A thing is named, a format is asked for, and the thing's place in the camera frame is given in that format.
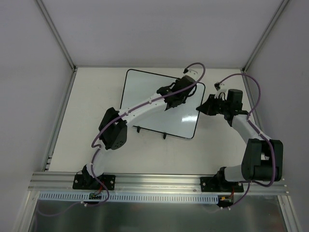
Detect white whiteboard with black frame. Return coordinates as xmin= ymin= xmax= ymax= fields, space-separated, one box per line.
xmin=120 ymin=69 xmax=206 ymax=139

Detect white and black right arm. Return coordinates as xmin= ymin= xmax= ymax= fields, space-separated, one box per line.
xmin=197 ymin=89 xmax=283 ymax=191

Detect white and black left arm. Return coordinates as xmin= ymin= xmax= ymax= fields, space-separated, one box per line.
xmin=82 ymin=75 xmax=197 ymax=189

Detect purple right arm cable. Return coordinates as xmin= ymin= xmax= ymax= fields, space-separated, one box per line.
xmin=218 ymin=73 xmax=277 ymax=186

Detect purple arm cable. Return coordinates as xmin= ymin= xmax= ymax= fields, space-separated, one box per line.
xmin=218 ymin=73 xmax=277 ymax=186
xmin=91 ymin=62 xmax=206 ymax=188

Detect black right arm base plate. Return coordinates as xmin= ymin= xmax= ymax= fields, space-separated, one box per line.
xmin=200 ymin=176 xmax=244 ymax=193

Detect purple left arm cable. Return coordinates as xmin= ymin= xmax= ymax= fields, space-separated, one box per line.
xmin=91 ymin=62 xmax=206 ymax=188

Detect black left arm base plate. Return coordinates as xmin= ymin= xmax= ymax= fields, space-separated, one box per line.
xmin=72 ymin=174 xmax=116 ymax=190

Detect right aluminium frame post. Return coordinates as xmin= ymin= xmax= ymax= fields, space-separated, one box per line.
xmin=241 ymin=0 xmax=290 ymax=72

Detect aluminium frame post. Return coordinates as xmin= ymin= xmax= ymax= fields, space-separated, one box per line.
xmin=241 ymin=0 xmax=290 ymax=72
xmin=34 ymin=0 xmax=76 ymax=71

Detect aluminium mounting rail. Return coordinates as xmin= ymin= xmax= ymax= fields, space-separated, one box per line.
xmin=28 ymin=172 xmax=290 ymax=195

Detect left aluminium frame post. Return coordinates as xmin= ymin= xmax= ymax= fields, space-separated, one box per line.
xmin=34 ymin=0 xmax=76 ymax=71

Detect white slotted cable duct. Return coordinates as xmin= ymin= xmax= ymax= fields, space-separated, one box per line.
xmin=38 ymin=191 xmax=219 ymax=204

